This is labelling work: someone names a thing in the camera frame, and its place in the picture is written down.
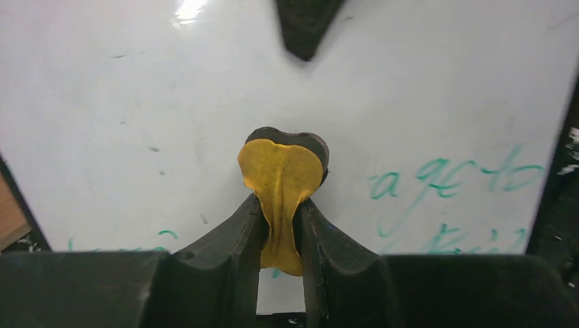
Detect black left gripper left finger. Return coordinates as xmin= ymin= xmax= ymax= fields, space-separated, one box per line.
xmin=1 ymin=195 xmax=263 ymax=327

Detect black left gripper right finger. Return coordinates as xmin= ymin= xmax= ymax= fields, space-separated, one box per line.
xmin=296 ymin=200 xmax=578 ymax=327

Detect plywood board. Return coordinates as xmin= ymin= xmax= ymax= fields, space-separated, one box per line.
xmin=0 ymin=176 xmax=31 ymax=251

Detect yellow bone-shaped eraser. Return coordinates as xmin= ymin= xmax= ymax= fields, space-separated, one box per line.
xmin=238 ymin=126 xmax=329 ymax=277

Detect small whiteboard black frame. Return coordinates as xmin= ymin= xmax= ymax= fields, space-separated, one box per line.
xmin=0 ymin=0 xmax=579 ymax=318

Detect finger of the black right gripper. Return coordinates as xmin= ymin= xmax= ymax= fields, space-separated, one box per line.
xmin=275 ymin=0 xmax=345 ymax=62

